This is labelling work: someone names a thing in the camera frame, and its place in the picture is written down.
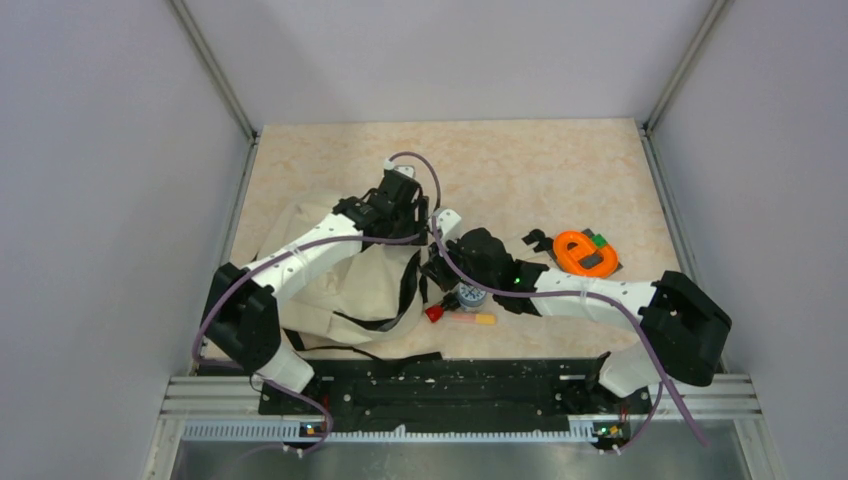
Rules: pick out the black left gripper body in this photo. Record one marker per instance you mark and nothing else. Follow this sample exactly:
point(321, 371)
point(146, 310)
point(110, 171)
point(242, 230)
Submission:
point(405, 219)

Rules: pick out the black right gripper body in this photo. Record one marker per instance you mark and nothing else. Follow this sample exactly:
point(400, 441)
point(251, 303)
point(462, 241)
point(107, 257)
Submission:
point(446, 278)

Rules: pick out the cream canvas backpack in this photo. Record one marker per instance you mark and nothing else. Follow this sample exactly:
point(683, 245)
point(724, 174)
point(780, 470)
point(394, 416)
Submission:
point(376, 302)

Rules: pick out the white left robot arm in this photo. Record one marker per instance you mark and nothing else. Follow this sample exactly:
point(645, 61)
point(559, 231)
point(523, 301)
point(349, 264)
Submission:
point(241, 317)

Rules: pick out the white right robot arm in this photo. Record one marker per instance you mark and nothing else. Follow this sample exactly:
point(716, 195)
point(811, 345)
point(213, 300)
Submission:
point(681, 331)

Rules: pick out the orange pink highlighter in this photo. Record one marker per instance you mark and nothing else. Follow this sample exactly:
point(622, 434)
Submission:
point(474, 318)

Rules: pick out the red black glue bottle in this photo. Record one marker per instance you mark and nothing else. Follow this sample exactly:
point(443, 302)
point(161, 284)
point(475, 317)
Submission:
point(437, 311)

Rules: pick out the orange curved toy track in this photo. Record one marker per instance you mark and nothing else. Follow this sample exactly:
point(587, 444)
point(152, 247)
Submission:
point(584, 253)

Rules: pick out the green toy brick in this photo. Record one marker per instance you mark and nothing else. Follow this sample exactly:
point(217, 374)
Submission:
point(599, 241)

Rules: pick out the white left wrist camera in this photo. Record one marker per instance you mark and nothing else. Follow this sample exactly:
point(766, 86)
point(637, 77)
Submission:
point(404, 169)

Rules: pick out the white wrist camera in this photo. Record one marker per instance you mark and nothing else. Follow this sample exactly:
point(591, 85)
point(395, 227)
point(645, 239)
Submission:
point(448, 224)
point(404, 169)

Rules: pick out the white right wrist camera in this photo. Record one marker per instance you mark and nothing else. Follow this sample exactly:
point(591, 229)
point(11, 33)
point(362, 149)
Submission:
point(448, 224)

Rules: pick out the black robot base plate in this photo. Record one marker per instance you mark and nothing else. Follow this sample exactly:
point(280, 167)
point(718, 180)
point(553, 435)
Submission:
point(464, 396)

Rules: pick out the aluminium frame rail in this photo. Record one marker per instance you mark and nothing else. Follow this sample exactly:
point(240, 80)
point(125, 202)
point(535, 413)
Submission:
point(163, 453)

